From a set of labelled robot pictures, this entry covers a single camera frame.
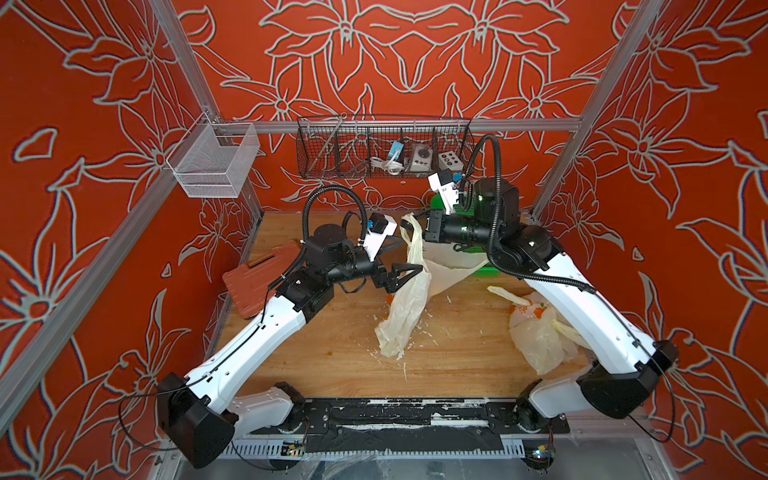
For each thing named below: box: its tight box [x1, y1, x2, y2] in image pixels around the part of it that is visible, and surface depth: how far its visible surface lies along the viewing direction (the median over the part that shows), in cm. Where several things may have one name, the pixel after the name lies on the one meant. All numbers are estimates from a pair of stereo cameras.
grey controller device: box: [410, 144, 433, 172], surface depth 93 cm
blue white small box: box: [388, 140, 404, 161], surface depth 85 cm
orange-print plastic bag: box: [375, 213, 489, 358], surface depth 65 cm
